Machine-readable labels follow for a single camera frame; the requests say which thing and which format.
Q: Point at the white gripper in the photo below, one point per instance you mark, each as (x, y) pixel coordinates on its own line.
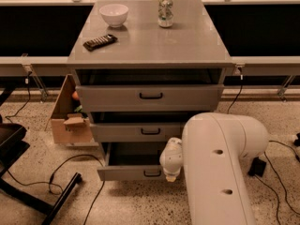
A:
(172, 158)

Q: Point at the grey middle drawer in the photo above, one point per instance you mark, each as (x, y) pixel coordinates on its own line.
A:
(135, 132)

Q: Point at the black power adapter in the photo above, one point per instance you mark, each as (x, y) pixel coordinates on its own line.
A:
(257, 167)

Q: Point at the dark snack bar packet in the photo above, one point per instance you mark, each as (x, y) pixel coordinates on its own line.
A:
(99, 42)

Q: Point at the white bowl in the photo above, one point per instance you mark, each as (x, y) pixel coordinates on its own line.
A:
(114, 14)

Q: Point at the grey top drawer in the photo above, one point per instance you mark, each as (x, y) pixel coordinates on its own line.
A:
(149, 98)

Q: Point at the grey drawer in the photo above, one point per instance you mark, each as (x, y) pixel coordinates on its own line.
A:
(135, 132)
(131, 161)
(149, 98)

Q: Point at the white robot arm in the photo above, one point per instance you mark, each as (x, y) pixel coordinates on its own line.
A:
(208, 155)

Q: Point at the black chair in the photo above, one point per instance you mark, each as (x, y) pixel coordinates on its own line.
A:
(40, 170)

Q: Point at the grey bottom drawer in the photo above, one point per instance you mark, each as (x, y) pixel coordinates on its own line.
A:
(131, 161)

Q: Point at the grey drawer cabinet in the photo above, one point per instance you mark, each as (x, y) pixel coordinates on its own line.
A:
(188, 53)

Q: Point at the brown cardboard box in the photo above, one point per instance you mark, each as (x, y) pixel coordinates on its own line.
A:
(69, 126)

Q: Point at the grey railing beam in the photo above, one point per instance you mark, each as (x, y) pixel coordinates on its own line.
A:
(251, 66)

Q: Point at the white green soda can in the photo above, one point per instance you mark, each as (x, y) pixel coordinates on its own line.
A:
(165, 14)

